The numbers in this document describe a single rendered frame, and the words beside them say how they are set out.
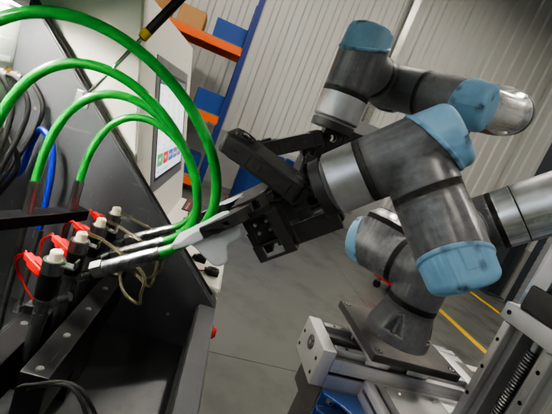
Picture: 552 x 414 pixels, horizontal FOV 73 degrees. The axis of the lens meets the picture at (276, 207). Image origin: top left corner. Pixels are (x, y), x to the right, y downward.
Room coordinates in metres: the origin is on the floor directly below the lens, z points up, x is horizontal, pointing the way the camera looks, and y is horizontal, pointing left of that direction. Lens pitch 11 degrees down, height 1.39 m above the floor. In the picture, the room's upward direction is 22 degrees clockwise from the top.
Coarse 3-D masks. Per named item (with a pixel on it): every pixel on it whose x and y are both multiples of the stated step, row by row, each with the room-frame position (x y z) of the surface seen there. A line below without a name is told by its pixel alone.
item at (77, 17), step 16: (0, 16) 0.43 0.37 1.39; (16, 16) 0.44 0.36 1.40; (32, 16) 0.44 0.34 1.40; (48, 16) 0.44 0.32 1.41; (64, 16) 0.44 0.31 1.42; (80, 16) 0.44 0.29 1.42; (112, 32) 0.45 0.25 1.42; (128, 48) 0.46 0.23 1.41; (144, 48) 0.46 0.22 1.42; (160, 64) 0.46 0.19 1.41; (176, 80) 0.47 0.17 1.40; (176, 96) 0.47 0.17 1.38; (192, 112) 0.47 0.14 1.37; (208, 144) 0.47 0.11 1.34; (208, 160) 0.48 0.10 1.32; (208, 208) 0.48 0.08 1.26
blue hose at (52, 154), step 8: (40, 128) 0.70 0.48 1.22; (32, 144) 0.71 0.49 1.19; (56, 152) 0.70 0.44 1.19; (24, 160) 0.71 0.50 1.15; (56, 160) 0.71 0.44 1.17; (24, 168) 0.71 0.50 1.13; (48, 168) 0.70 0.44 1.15; (8, 176) 0.70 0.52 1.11; (48, 176) 0.70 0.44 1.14; (48, 184) 0.70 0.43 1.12; (48, 192) 0.70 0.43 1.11; (48, 200) 0.70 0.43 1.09
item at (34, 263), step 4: (24, 256) 0.48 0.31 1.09; (28, 256) 0.48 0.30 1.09; (32, 256) 0.48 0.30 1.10; (36, 256) 0.49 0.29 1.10; (28, 260) 0.47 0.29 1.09; (32, 260) 0.47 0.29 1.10; (36, 260) 0.47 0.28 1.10; (40, 260) 0.48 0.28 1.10; (28, 264) 0.47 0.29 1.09; (32, 264) 0.47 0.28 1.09; (36, 264) 0.47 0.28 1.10; (40, 264) 0.47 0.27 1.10; (32, 268) 0.47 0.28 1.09; (36, 268) 0.46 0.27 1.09; (32, 272) 0.47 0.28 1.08; (36, 272) 0.46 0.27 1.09; (36, 276) 0.46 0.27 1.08
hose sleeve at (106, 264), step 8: (152, 248) 0.47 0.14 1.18; (120, 256) 0.47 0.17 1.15; (128, 256) 0.47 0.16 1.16; (136, 256) 0.47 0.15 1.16; (144, 256) 0.47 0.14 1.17; (152, 256) 0.47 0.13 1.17; (160, 256) 0.47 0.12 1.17; (104, 264) 0.46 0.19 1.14; (112, 264) 0.46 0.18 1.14; (120, 264) 0.46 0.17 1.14; (128, 264) 0.46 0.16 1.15; (136, 264) 0.47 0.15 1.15; (104, 272) 0.46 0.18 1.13
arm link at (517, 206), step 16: (544, 176) 0.46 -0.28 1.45; (496, 192) 0.48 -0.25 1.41; (512, 192) 0.46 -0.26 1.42; (528, 192) 0.45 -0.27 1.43; (544, 192) 0.44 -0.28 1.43; (480, 208) 0.47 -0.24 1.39; (496, 208) 0.46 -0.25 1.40; (512, 208) 0.45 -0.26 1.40; (528, 208) 0.44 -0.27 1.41; (544, 208) 0.44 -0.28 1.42; (496, 224) 0.45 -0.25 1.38; (512, 224) 0.45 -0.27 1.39; (528, 224) 0.44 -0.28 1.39; (544, 224) 0.44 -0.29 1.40; (496, 240) 0.46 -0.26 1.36; (512, 240) 0.45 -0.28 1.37; (528, 240) 0.45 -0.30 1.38
